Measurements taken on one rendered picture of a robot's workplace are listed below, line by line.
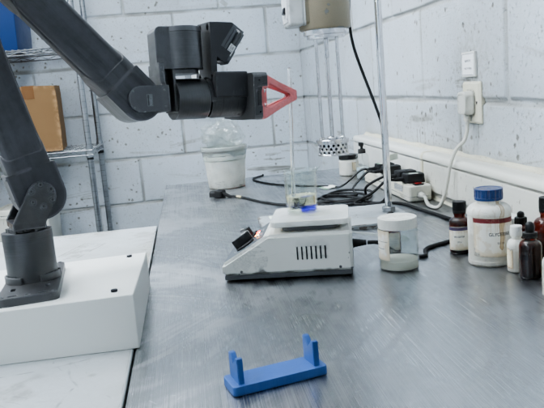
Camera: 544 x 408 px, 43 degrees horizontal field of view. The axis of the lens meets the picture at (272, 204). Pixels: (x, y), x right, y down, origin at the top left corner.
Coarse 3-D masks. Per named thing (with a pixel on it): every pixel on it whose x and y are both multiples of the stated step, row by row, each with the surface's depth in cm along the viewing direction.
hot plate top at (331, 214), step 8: (320, 208) 111; (328, 208) 110; (336, 208) 110; (344, 208) 109; (280, 216) 107; (288, 216) 106; (296, 216) 106; (304, 216) 105; (312, 216) 104; (320, 216) 104; (328, 216) 103; (336, 216) 103; (344, 216) 102; (272, 224) 103; (280, 224) 102; (288, 224) 102; (296, 224) 102; (304, 224) 102; (312, 224) 102; (320, 224) 102; (328, 224) 102
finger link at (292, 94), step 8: (272, 80) 101; (264, 88) 100; (280, 88) 103; (288, 88) 104; (264, 96) 100; (288, 96) 104; (296, 96) 105; (264, 104) 100; (272, 104) 103; (280, 104) 103; (264, 112) 100; (272, 112) 102
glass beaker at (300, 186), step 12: (288, 168) 109; (300, 168) 110; (312, 168) 109; (288, 180) 106; (300, 180) 105; (312, 180) 106; (288, 192) 106; (300, 192) 105; (312, 192) 106; (288, 204) 107; (300, 204) 106; (312, 204) 106
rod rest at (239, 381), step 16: (304, 336) 70; (304, 352) 70; (240, 368) 65; (256, 368) 69; (272, 368) 69; (288, 368) 68; (304, 368) 68; (320, 368) 68; (224, 384) 68; (240, 384) 66; (256, 384) 66; (272, 384) 66
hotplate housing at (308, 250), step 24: (264, 240) 102; (288, 240) 102; (312, 240) 102; (336, 240) 101; (360, 240) 109; (240, 264) 103; (264, 264) 103; (288, 264) 103; (312, 264) 102; (336, 264) 102
